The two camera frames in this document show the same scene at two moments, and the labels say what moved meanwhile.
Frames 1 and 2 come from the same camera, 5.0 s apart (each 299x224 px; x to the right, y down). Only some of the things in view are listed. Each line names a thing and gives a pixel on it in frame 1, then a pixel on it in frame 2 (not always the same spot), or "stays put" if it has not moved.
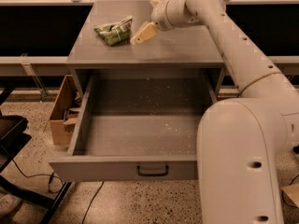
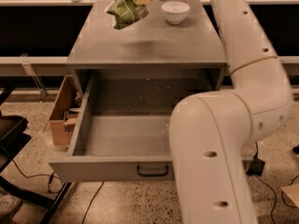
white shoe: x=8 y=203 stays put
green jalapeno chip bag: x=117 y=32 to x=124 y=9
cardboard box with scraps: x=65 y=114 stays put
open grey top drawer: x=135 y=128 stays put
